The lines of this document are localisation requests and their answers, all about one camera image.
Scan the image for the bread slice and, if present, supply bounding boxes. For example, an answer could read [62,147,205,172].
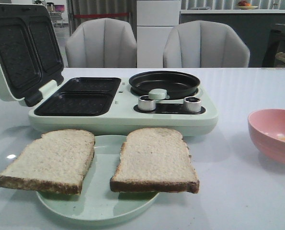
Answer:
[0,129,95,195]
[110,127,199,194]

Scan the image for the green breakfast maker lid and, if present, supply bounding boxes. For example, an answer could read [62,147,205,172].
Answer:
[0,3,64,107]

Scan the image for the pink bowl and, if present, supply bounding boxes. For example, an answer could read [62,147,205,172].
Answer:
[248,109,285,164]

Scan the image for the green breakfast maker base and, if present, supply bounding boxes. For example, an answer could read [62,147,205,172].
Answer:
[29,77,218,136]

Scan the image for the left silver control knob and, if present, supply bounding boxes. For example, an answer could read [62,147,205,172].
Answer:
[137,95,156,111]

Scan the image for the silver control knob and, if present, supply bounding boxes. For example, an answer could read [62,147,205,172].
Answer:
[183,96,202,113]
[137,95,156,111]

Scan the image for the black round frying pan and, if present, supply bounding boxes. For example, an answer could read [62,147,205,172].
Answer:
[129,70,200,100]

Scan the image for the right silver control knob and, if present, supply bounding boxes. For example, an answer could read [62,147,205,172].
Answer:
[183,96,202,113]

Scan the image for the left grey armchair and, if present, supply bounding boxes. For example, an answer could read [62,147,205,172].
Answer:
[65,18,137,68]

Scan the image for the grey armchair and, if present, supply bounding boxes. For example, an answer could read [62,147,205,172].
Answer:
[163,20,250,68]
[65,18,137,68]

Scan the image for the right grey armchair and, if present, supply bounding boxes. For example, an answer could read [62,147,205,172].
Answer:
[163,20,250,68]

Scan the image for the white cabinet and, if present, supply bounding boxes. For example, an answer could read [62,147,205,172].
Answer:
[137,0,181,69]

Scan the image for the green round plate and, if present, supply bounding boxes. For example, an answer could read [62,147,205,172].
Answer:
[37,135,159,226]

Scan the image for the grey counter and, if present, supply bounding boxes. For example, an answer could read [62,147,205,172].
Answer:
[180,9,285,68]

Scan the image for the fruit plate on counter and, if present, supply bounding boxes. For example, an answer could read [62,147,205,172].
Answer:
[236,0,258,10]

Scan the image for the dark appliance at right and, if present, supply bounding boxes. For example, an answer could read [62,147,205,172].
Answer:
[262,23,285,68]

